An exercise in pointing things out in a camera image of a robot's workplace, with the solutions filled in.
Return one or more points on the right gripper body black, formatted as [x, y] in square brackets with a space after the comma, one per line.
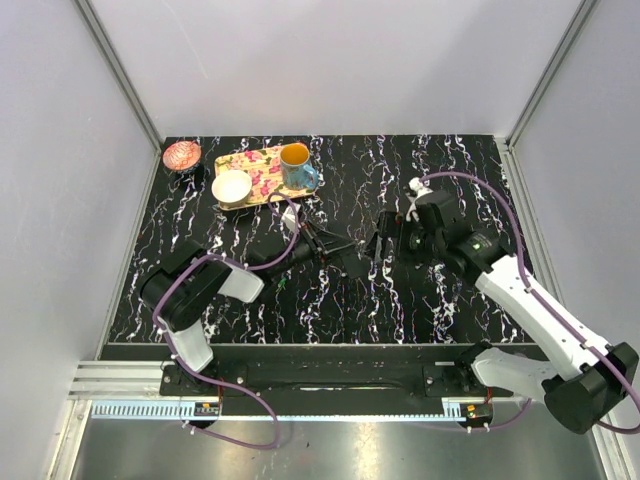
[416, 245]

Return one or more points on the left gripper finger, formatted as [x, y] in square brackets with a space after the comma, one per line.
[323, 237]
[341, 250]

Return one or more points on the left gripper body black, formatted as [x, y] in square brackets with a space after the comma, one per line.
[308, 247]

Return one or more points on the black remote control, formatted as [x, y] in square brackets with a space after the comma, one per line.
[354, 266]

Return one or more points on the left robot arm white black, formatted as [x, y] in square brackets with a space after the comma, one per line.
[185, 283]

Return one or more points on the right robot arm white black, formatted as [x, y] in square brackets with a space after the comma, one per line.
[583, 376]

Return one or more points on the blue mug orange inside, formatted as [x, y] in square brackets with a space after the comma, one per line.
[297, 171]

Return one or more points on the floral yellow tray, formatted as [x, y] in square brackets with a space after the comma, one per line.
[263, 166]

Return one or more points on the white small bowl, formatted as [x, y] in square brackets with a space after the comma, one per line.
[232, 189]

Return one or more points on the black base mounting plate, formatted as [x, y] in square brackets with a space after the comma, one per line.
[330, 381]

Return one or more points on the red patterned bowl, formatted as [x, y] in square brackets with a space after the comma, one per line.
[182, 156]

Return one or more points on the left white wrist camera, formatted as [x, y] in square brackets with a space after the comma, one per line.
[290, 217]

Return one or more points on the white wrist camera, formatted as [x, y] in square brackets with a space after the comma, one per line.
[415, 190]
[290, 217]

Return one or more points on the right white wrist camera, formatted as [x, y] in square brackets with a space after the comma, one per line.
[415, 190]

